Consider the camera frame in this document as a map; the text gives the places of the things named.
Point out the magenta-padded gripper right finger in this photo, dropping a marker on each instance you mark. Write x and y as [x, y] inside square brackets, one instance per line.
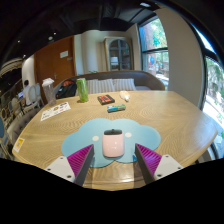
[151, 162]

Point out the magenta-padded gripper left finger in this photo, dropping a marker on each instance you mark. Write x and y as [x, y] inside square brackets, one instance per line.
[78, 163]

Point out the pink computer mouse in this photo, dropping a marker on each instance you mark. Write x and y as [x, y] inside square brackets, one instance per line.
[113, 145]

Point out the blue cloud-shaped mouse pad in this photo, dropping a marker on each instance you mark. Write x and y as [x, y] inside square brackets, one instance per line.
[140, 135]

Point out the printed paper sheet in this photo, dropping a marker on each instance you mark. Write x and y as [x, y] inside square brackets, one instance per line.
[55, 111]

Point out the yellow code sticker card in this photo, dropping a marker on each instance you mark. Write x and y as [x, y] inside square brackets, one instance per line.
[19, 145]

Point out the small teal pack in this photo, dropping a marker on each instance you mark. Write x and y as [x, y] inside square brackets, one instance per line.
[116, 108]

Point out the grey tufted armchair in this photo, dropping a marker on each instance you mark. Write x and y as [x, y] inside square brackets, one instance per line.
[23, 123]

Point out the black and red flat box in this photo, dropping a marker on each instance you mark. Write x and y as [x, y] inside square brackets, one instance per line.
[106, 99]

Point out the cream plastic packet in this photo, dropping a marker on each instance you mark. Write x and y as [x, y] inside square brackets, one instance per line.
[124, 96]

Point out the green drink can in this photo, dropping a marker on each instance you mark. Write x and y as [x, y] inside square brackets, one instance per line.
[82, 90]

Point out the black backpack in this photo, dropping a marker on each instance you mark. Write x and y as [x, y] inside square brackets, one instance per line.
[66, 89]

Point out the clear shaker bottle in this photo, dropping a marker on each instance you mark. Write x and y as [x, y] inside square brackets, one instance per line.
[49, 93]

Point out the striped cushion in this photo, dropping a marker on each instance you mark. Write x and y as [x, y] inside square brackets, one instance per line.
[125, 84]
[106, 86]
[92, 86]

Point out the white dining chair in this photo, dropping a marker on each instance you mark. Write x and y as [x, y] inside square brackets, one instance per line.
[39, 93]
[33, 96]

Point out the group of blue chairs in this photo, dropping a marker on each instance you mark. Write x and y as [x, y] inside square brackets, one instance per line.
[5, 130]

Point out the brown curved sofa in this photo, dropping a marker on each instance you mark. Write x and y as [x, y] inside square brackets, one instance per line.
[146, 80]

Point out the person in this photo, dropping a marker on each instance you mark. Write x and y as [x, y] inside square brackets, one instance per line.
[26, 91]

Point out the black framed window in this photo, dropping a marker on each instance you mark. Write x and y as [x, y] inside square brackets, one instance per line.
[155, 50]
[215, 100]

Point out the open laptop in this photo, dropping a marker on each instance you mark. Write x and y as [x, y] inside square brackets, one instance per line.
[20, 94]

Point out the brown wooden door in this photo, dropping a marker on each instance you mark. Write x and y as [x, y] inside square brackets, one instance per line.
[53, 63]

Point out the arched glass-door cabinet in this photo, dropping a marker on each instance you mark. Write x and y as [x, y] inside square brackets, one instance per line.
[119, 55]

